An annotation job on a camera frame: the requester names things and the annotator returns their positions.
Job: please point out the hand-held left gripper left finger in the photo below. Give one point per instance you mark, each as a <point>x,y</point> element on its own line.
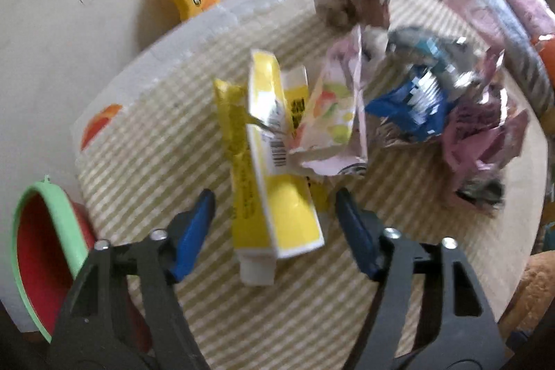
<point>193,235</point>

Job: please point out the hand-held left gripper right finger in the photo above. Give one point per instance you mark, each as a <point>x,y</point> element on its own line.
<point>357,235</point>

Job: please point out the yellow toothpaste tube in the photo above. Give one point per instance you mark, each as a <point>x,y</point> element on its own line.
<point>243,196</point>

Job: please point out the yellow white toothpaste box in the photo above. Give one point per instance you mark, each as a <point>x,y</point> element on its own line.
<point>290,214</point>

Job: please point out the blue snack wrapper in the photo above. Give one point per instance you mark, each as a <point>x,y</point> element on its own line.
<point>412,110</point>

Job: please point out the green rimmed red bin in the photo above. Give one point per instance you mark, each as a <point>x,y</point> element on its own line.
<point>39,266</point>

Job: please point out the green striped mat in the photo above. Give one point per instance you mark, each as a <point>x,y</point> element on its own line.
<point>173,144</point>

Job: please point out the pink fruit snack wrapper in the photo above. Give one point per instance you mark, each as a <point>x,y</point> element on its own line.
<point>334,114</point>

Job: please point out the purple snack wrapper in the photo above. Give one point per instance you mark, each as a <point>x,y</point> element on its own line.
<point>481,136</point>

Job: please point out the orange fuzzy cloth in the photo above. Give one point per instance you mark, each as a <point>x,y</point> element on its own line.
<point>535,292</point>

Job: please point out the white printed table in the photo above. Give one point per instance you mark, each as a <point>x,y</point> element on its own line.
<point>173,45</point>

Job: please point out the silver snack wrapper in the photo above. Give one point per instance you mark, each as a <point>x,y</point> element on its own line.
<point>438,49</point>

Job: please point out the pink quilt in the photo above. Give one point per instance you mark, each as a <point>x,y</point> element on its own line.
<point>520,1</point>

